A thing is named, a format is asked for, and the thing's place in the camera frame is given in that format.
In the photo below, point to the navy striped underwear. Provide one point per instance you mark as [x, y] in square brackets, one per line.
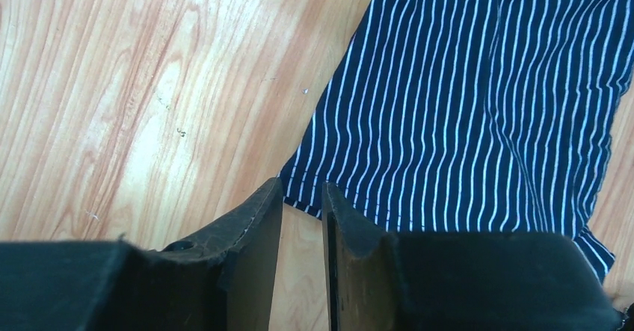
[472, 116]

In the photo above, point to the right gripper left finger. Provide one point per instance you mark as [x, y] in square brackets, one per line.
[220, 277]

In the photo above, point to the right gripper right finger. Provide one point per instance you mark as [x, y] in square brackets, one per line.
[379, 280]

